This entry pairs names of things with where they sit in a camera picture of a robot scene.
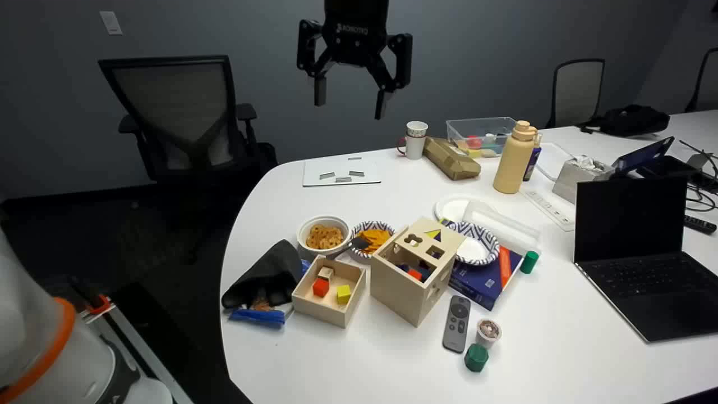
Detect blue tablet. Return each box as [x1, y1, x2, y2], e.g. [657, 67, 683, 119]
[611, 134, 678, 180]

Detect white paper sheet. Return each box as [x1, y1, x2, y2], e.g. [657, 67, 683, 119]
[300, 152, 384, 190]

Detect blue marker pen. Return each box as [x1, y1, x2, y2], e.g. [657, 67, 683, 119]
[226, 304, 289, 330]

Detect plain white paper plate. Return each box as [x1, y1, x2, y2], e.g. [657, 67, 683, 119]
[430, 196, 477, 226]

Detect dark blue flat box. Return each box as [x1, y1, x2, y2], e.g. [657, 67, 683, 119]
[449, 245, 525, 312]

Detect orange marker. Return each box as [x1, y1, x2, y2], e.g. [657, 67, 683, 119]
[495, 245, 516, 292]

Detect white paper towel roll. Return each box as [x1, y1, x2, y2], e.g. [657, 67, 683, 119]
[461, 197, 543, 256]

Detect black bag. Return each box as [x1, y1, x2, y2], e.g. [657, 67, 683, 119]
[582, 102, 672, 138]

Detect small white box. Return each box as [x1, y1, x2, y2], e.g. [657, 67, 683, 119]
[551, 155, 611, 205]

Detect white wall outlet plate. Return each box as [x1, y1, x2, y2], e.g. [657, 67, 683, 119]
[98, 8, 125, 39]

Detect patterned bowl with orange pieces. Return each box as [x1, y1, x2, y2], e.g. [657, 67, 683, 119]
[347, 218, 397, 260]

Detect small white round cup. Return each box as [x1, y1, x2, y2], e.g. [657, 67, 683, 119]
[473, 316, 505, 348]

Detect wooden shape sorter box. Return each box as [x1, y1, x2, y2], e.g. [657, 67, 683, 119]
[368, 215, 468, 330]

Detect blue patterned paper plate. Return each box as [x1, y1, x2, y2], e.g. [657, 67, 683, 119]
[444, 218, 502, 269]

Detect tan plastic bottle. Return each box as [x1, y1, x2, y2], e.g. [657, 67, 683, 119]
[490, 119, 541, 197]

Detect black mesh office chair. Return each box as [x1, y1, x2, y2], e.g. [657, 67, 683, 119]
[96, 54, 280, 220]

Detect grey remote control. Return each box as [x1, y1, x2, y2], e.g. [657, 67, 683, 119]
[439, 294, 476, 357]

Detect grey mesh office chair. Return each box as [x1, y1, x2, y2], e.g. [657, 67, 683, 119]
[682, 47, 718, 114]
[547, 55, 608, 131]

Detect black cloth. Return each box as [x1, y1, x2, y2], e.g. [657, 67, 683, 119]
[219, 238, 306, 312]

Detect white bowl with snacks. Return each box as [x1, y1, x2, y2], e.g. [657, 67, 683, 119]
[293, 214, 352, 257]

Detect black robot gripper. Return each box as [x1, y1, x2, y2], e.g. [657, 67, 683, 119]
[296, 0, 414, 122]

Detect large green cylinder block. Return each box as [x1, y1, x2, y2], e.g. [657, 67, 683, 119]
[461, 342, 490, 375]

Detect clear plastic container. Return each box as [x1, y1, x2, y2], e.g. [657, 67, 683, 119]
[444, 114, 519, 159]

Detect white paper cup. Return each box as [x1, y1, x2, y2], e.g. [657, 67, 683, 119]
[394, 119, 430, 162]

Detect black remote control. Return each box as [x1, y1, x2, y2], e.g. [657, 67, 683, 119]
[682, 214, 718, 238]

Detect open wooden tray box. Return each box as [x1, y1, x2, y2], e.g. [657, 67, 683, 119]
[289, 253, 370, 330]

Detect small green cylinder block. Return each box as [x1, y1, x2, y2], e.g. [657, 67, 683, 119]
[519, 249, 541, 276]

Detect black open laptop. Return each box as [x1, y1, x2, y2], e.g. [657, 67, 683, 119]
[572, 175, 718, 346]

